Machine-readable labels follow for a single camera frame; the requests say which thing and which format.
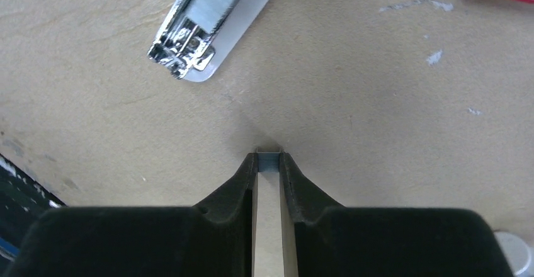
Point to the silver staple strip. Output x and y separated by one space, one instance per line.
268 161

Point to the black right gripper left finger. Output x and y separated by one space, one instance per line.
215 237

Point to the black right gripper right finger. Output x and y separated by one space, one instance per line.
322 237

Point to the white stapler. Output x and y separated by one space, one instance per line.
196 36
518 253

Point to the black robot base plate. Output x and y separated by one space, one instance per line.
23 200

